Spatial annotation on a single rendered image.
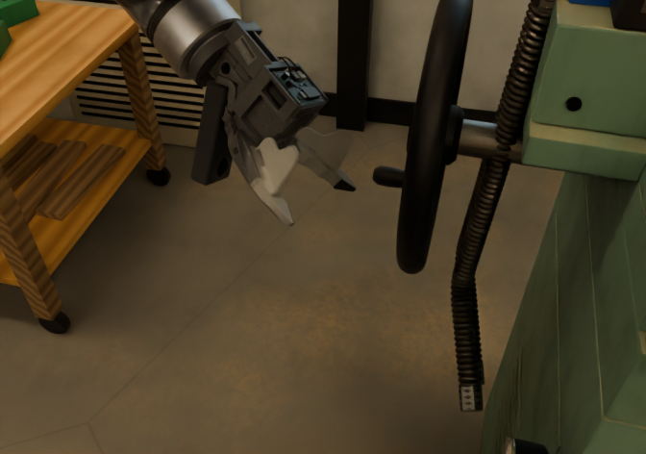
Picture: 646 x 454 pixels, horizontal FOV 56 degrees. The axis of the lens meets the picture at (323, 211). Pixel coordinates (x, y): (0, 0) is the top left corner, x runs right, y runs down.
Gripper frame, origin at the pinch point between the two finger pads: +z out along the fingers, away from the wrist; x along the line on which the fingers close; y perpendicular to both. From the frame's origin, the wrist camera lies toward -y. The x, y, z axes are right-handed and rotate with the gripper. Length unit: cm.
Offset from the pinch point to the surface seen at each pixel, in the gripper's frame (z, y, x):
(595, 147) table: 11.4, 24.0, -0.6
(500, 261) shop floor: 30, -25, 101
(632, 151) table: 13.5, 25.7, 0.0
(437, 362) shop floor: 35, -40, 66
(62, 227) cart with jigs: -44, -81, 41
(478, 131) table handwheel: 4.0, 16.3, 5.0
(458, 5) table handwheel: -4.8, 23.5, -1.9
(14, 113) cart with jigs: -57, -53, 25
